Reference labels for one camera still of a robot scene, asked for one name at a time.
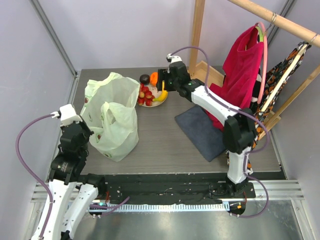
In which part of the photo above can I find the yellow banana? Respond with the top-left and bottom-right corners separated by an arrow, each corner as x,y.
152,81 -> 168,102

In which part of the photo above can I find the green avocado print plastic bag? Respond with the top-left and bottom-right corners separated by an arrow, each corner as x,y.
80,72 -> 140,162

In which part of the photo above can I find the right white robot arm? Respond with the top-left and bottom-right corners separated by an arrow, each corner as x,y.
156,61 -> 256,198

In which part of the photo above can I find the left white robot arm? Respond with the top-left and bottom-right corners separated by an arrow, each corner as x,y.
32,121 -> 107,240

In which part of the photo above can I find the orange fruit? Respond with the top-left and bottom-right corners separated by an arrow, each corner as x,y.
149,72 -> 158,86

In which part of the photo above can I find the round wooden fruit plate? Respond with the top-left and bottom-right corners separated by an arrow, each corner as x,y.
137,83 -> 168,108

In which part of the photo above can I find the wooden clothes rack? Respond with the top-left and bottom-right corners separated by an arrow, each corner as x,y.
189,0 -> 320,131

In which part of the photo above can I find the dark brown plum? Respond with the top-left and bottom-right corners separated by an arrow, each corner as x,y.
139,74 -> 150,85

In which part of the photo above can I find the red strawberries cluster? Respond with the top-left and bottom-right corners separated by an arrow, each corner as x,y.
137,83 -> 155,107

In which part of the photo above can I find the red shirt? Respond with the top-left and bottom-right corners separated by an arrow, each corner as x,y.
204,26 -> 266,131

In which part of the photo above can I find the dark blue folded cloth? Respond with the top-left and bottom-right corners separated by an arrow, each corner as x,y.
174,105 -> 226,162

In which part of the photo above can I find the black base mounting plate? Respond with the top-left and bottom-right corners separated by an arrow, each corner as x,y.
97,173 -> 256,205

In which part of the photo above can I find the pink plastic hanger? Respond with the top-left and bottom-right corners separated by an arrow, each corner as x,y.
256,21 -> 268,104

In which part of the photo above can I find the orange black patterned garment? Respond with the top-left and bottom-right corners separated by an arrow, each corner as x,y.
225,41 -> 313,175

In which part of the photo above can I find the wooden hanger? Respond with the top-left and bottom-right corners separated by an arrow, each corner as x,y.
261,43 -> 310,112

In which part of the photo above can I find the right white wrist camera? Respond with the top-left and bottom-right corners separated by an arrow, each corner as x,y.
166,53 -> 183,68

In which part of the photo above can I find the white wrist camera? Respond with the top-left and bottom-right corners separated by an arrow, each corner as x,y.
166,53 -> 183,68
51,104 -> 83,127

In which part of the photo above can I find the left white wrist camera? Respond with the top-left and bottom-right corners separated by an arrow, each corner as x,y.
51,104 -> 83,127

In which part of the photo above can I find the white slotted cable duct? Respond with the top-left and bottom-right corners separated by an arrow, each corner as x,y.
87,202 -> 230,213

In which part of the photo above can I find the aluminium corner frame profile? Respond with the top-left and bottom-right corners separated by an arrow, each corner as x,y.
29,0 -> 78,78

